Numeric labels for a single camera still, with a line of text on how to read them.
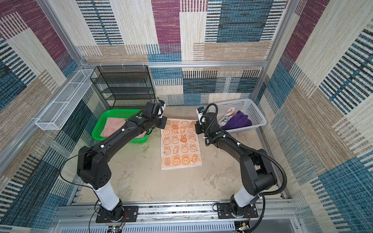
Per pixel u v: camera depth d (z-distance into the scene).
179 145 0.99
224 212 0.73
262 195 0.51
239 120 1.01
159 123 0.76
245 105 1.14
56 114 0.72
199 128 0.81
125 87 1.09
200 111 0.78
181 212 0.76
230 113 1.11
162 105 0.79
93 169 0.46
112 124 1.08
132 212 0.74
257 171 0.46
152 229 0.70
